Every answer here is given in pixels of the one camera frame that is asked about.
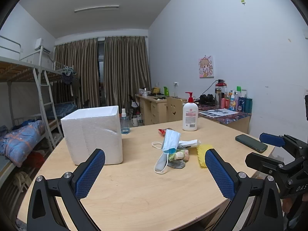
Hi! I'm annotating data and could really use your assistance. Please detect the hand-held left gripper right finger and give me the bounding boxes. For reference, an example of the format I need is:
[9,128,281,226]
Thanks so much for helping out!
[204,148,284,231]

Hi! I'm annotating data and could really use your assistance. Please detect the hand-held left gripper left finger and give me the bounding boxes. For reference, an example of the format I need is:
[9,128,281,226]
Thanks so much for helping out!
[27,148,106,231]

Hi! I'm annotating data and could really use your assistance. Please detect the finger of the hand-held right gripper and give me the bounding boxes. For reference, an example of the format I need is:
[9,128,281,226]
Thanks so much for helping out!
[245,152,293,177]
[259,132,308,160]

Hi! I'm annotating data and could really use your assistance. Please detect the yellow honeycomb sponge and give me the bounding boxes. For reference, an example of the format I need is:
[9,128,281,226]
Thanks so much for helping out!
[196,143,213,169]

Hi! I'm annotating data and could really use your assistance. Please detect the floral patterned sock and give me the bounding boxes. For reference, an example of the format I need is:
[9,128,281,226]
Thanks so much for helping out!
[168,149,190,162]

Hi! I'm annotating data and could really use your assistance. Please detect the white foam box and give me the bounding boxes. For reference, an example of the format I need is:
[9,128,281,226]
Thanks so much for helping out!
[61,105,124,166]

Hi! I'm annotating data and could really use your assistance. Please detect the blue face mask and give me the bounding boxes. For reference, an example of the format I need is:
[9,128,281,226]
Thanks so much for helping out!
[151,129,181,154]

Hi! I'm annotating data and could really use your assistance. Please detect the black smartphone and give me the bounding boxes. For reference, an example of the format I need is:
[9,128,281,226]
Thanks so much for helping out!
[235,134,268,153]

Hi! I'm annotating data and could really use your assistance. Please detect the dark patterned desk mat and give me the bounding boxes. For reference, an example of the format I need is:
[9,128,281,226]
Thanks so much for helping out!
[197,103,251,125]

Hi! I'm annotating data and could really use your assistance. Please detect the row of toiletry bottles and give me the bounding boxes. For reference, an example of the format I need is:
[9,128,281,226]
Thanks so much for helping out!
[220,86,253,113]

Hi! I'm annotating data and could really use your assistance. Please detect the blue spray bottle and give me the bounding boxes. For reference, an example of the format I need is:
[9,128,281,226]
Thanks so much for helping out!
[120,109,131,134]

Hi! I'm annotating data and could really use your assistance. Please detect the printed paper sheets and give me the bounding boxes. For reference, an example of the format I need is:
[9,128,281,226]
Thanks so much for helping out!
[200,109,239,118]

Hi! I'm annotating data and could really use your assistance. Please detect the white lotion pump bottle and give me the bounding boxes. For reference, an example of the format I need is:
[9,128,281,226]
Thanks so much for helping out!
[182,92,199,131]

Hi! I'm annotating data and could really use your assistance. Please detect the blue checked mattress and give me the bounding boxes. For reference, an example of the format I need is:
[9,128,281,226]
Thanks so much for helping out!
[47,102,77,119]

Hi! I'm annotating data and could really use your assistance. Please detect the beige crumpled cloth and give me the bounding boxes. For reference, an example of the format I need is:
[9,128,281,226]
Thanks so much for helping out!
[13,172,32,193]

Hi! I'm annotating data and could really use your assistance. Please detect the clear bottle with red lid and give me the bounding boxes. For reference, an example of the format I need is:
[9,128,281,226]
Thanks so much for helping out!
[215,79,227,109]

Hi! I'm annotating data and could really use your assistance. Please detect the blue plaid blanket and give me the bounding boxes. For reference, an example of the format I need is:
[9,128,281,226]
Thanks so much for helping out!
[0,120,46,167]

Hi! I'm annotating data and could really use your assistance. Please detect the wooden smiley face chair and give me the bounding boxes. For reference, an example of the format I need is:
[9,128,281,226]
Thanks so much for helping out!
[167,97,182,123]

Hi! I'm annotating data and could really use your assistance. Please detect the white bunk bed ladder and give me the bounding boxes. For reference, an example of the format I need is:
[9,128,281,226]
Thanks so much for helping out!
[32,67,58,150]

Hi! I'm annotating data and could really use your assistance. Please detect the dark hanging clothes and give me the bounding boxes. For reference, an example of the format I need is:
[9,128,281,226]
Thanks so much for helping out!
[61,72,81,99]

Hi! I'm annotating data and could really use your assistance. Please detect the brown curtain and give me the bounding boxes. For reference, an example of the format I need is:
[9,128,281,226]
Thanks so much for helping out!
[53,38,99,110]
[103,36,151,109]

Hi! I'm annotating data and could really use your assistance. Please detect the white metal bunk bed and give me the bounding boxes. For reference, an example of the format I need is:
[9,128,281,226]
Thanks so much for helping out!
[46,61,80,126]
[0,36,64,222]

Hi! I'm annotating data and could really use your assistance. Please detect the white air conditioner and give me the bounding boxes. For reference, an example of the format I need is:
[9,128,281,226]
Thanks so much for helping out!
[34,38,51,53]

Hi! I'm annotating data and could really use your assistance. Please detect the ceiling tube light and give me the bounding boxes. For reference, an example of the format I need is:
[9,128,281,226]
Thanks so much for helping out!
[74,5,120,13]

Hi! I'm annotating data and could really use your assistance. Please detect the cartoon wall poster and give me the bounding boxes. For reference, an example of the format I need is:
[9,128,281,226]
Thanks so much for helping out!
[199,55,214,78]

